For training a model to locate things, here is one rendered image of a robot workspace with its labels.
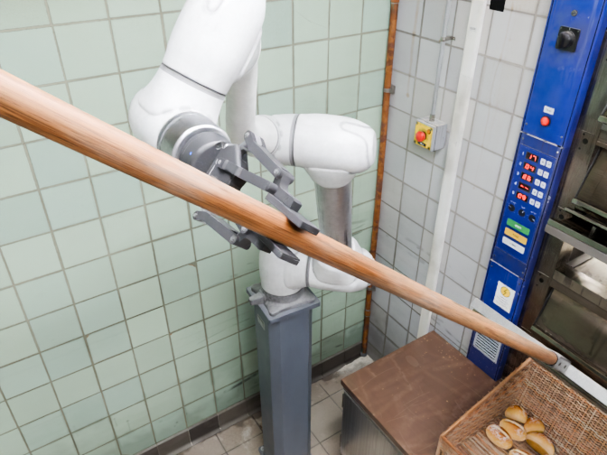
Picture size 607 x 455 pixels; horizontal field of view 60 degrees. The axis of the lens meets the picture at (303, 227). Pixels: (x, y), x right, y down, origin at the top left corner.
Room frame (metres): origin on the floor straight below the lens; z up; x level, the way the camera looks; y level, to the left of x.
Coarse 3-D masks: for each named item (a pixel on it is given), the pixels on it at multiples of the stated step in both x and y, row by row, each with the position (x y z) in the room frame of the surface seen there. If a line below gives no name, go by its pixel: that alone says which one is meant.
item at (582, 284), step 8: (560, 272) 1.39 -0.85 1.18; (568, 272) 1.39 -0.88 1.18; (576, 272) 1.39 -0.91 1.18; (560, 280) 1.38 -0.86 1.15; (568, 280) 1.36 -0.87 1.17; (576, 280) 1.34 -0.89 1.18; (584, 280) 1.34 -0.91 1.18; (592, 280) 1.34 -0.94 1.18; (568, 288) 1.35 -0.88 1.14; (576, 288) 1.33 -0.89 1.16; (584, 288) 1.31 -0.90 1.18; (592, 288) 1.30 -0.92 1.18; (600, 288) 1.30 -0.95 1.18; (584, 296) 1.30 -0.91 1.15; (592, 296) 1.29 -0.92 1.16; (600, 296) 1.27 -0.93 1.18; (600, 304) 1.26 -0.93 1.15
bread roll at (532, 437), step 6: (534, 432) 1.16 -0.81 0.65; (528, 438) 1.14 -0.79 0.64; (534, 438) 1.13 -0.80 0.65; (540, 438) 1.13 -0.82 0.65; (546, 438) 1.14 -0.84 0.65; (528, 444) 1.14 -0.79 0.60; (534, 444) 1.12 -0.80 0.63; (540, 444) 1.11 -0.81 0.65; (546, 444) 1.11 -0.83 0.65; (552, 444) 1.12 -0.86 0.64; (540, 450) 1.11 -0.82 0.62; (546, 450) 1.09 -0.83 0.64; (552, 450) 1.09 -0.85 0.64
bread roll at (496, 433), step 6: (492, 426) 1.19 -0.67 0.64; (498, 426) 1.18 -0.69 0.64; (486, 432) 1.19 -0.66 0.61; (492, 432) 1.17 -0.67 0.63; (498, 432) 1.16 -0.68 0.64; (504, 432) 1.16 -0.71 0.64; (492, 438) 1.16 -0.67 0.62; (498, 438) 1.15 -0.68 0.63; (504, 438) 1.14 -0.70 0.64; (510, 438) 1.15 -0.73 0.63; (498, 444) 1.14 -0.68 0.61; (504, 444) 1.13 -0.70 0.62; (510, 444) 1.13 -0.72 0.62
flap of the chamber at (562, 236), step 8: (568, 224) 1.33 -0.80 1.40; (576, 224) 1.34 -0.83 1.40; (584, 224) 1.35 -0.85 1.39; (552, 232) 1.30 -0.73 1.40; (560, 232) 1.28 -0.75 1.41; (584, 232) 1.29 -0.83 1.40; (600, 232) 1.30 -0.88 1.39; (568, 240) 1.25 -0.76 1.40; (576, 240) 1.24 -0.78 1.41; (600, 240) 1.25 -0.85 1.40; (584, 248) 1.21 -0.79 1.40; (592, 248) 1.20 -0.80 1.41; (600, 256) 1.17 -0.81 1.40
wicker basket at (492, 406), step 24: (528, 360) 1.31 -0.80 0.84; (504, 384) 1.24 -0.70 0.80; (528, 384) 1.30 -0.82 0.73; (552, 384) 1.25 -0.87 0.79; (480, 408) 1.19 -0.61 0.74; (504, 408) 1.28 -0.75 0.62; (528, 408) 1.26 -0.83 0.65; (456, 432) 1.13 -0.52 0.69; (480, 432) 1.20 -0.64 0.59; (552, 432) 1.17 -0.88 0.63; (576, 432) 1.13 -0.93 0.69; (600, 432) 1.09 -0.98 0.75
